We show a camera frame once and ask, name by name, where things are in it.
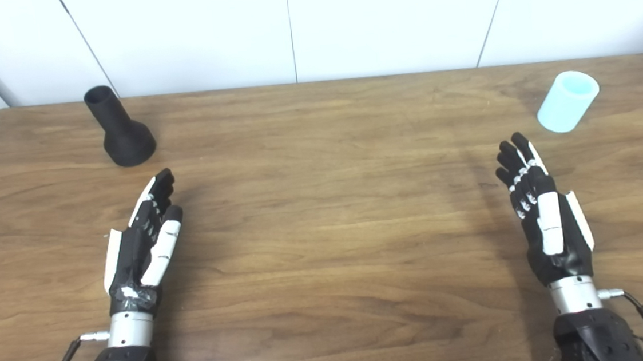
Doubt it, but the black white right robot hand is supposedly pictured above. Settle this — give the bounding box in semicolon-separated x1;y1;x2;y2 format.
492;126;599;291

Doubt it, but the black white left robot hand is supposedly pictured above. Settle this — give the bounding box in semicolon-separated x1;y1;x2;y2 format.
94;167;192;322

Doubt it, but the black funnel-shaped nozzle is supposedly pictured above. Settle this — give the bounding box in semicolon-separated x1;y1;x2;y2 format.
82;81;159;170

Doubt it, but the light blue cylinder cup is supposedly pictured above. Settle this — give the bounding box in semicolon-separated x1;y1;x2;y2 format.
534;69;604;135

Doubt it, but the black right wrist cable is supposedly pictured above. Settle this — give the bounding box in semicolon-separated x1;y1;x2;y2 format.
597;286;643;361

